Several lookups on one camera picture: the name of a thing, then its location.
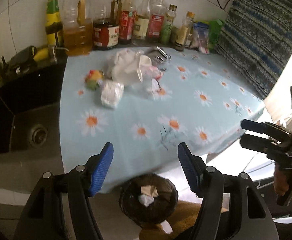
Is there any light blue daisy tablecloth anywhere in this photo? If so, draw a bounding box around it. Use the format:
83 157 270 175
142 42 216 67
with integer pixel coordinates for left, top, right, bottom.
60 49 264 193

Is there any red label sauce bottle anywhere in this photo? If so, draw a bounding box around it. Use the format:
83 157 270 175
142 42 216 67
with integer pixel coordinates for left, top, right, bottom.
119 0 136 44

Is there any clear bottle red label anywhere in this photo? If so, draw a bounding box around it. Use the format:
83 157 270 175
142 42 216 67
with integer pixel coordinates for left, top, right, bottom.
147 0 167 42

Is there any white paper bag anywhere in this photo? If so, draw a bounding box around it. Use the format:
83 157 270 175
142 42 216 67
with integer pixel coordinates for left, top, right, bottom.
111 55 152 86

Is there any person's right hand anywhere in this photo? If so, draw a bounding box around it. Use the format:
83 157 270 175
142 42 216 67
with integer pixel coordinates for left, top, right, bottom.
272 164 292 215

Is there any white knitted cloth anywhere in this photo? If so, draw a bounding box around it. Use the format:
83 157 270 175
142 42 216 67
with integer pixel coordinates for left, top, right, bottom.
103 48 144 78

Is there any blue white snack packet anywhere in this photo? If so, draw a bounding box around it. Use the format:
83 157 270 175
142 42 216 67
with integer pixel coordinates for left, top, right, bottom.
190 22 209 54

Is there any green label small bottle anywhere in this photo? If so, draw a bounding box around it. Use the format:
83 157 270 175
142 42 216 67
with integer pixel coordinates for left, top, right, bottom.
160 4 177 45

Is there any green plastic packet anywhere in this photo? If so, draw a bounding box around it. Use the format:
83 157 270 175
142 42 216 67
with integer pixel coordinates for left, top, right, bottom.
208 19 225 51

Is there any black wicker trash bin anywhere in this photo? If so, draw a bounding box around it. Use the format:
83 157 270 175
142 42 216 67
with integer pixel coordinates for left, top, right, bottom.
119 173 179 228

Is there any green yellow label bottle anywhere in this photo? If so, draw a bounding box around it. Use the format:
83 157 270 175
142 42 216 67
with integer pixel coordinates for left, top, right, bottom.
45 0 63 47

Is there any cream label vinegar bottle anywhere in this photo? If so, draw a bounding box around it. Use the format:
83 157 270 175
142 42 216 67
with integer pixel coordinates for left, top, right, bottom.
133 0 151 41

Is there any tissue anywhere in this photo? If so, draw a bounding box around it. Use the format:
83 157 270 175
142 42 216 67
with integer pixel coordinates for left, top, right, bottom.
101 80 124 108

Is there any silver foil wrapper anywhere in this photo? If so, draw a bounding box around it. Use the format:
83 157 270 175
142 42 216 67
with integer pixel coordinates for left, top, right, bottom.
144 46 171 67

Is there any dark soy sauce jug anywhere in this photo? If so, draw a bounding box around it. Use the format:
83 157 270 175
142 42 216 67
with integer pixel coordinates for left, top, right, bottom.
93 0 122 50

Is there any green yellow snack wrapper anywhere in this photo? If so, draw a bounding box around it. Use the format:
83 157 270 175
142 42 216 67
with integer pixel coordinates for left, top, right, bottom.
85 69 105 90

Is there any blue patterned woven cloth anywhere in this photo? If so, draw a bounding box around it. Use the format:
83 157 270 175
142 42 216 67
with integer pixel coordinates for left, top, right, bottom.
215 0 292 99

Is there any black yellow object by sink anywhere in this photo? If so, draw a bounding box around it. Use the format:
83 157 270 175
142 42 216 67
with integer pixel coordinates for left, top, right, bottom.
3 46 49 75

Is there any sesame oil bottle gold cap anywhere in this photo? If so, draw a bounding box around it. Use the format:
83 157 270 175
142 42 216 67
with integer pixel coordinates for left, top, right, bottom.
174 11 195 51

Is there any steel soap dispenser pump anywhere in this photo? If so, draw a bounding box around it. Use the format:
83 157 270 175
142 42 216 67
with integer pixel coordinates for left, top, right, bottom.
48 45 69 63

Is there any black kitchen sink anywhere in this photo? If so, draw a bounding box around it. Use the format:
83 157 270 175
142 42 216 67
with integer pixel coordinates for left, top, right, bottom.
0 63 66 154

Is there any large cooking oil jug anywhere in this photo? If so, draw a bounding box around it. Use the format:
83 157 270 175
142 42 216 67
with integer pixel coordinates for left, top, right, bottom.
62 0 93 56

